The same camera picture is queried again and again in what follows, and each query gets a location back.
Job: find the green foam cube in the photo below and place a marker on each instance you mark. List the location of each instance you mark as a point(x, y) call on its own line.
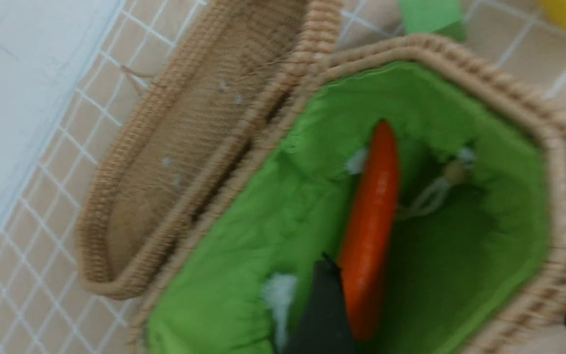
point(443, 17)

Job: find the checkered beige tablecloth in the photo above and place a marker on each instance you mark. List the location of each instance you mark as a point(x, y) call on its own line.
point(43, 309)

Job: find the woven rattan basket green lining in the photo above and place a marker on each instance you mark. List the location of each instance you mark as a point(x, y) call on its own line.
point(477, 260)

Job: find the woven rattan basket lid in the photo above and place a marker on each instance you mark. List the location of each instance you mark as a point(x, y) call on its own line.
point(222, 86)

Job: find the orange plastic carrot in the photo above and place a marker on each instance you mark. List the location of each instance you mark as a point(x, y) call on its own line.
point(365, 246)

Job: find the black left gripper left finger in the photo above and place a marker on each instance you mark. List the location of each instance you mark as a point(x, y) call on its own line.
point(323, 327)

